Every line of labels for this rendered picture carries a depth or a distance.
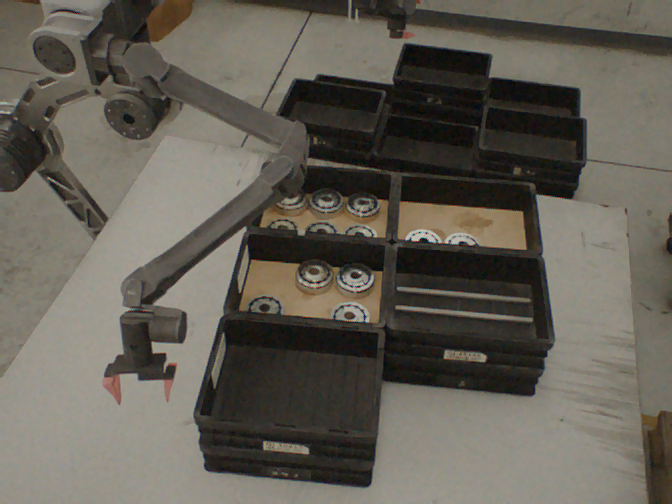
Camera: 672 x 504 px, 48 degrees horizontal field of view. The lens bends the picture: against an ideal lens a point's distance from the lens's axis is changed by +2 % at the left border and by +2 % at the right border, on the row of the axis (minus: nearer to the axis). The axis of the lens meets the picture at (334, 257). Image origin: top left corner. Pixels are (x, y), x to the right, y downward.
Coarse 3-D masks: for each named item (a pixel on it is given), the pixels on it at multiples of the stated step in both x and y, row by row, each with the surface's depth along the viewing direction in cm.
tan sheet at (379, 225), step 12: (384, 204) 226; (264, 216) 221; (276, 216) 221; (288, 216) 221; (300, 216) 221; (312, 216) 221; (384, 216) 222; (300, 228) 217; (372, 228) 218; (384, 228) 218
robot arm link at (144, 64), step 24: (144, 48) 158; (144, 72) 157; (168, 72) 157; (168, 96) 162; (192, 96) 157; (216, 96) 157; (240, 120) 155; (264, 120) 154; (288, 120) 153; (288, 144) 151
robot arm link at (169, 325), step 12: (132, 288) 148; (132, 300) 148; (156, 312) 149; (168, 312) 149; (180, 312) 149; (156, 324) 147; (168, 324) 147; (180, 324) 148; (156, 336) 148; (168, 336) 147; (180, 336) 148
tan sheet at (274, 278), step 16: (256, 272) 205; (272, 272) 205; (288, 272) 205; (336, 272) 205; (256, 288) 201; (272, 288) 201; (288, 288) 201; (336, 288) 201; (240, 304) 197; (288, 304) 197; (304, 304) 197; (320, 304) 197; (336, 304) 197; (368, 304) 197
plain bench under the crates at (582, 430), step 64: (128, 192) 247; (192, 192) 247; (128, 256) 226; (576, 256) 230; (64, 320) 208; (192, 320) 209; (576, 320) 212; (0, 384) 193; (64, 384) 194; (128, 384) 194; (192, 384) 194; (384, 384) 195; (576, 384) 197; (0, 448) 181; (64, 448) 181; (128, 448) 181; (192, 448) 181; (384, 448) 182; (448, 448) 183; (512, 448) 183; (576, 448) 184; (640, 448) 184
